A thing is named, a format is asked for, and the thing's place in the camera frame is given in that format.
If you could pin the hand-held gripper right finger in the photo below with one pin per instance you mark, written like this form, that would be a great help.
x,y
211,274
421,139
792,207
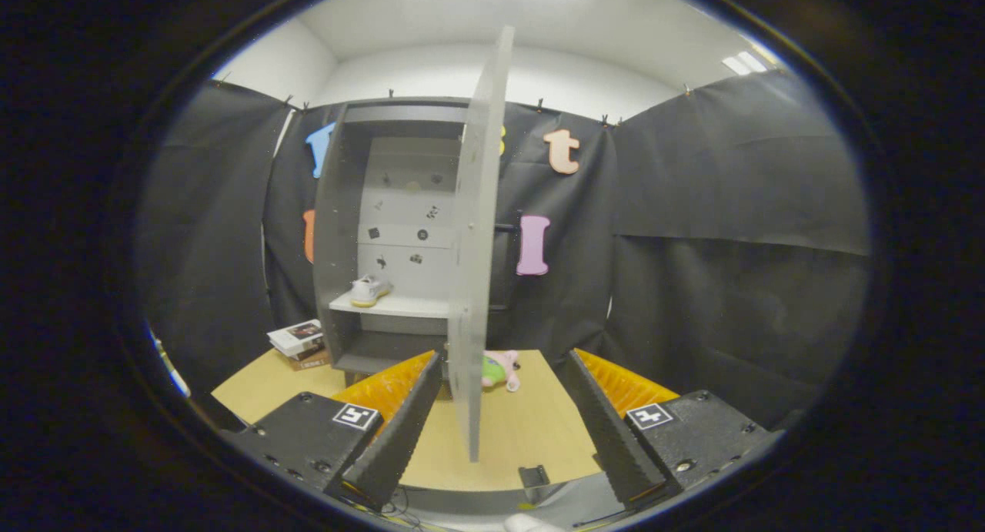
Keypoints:
x,y
608,432

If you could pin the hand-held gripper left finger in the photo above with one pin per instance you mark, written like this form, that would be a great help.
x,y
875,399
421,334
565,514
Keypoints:
x,y
396,432

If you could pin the white shoe with tan sole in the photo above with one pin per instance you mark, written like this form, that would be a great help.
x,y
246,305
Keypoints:
x,y
369,291

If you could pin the dark grey shoe cabinet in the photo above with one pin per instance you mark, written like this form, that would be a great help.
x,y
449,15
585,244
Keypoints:
x,y
338,247

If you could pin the grey shoe cabinet door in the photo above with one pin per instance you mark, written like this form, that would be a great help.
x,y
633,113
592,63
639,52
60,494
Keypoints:
x,y
473,247

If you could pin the white cabinet shelf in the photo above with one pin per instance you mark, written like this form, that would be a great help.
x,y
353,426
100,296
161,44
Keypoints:
x,y
392,306

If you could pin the black table clamp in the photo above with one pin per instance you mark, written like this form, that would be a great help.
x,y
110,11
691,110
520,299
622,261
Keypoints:
x,y
533,478

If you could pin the brown book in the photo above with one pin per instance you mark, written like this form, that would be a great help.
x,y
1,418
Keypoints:
x,y
312,360

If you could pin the pink and green plush toy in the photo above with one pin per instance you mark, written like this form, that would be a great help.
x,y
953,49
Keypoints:
x,y
499,366

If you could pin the white book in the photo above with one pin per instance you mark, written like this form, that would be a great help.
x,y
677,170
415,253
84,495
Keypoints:
x,y
296,336

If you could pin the black backdrop cloth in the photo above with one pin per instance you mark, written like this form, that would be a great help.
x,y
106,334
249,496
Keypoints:
x,y
731,170

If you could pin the small ceiling light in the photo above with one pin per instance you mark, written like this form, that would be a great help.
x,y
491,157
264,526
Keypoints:
x,y
745,61

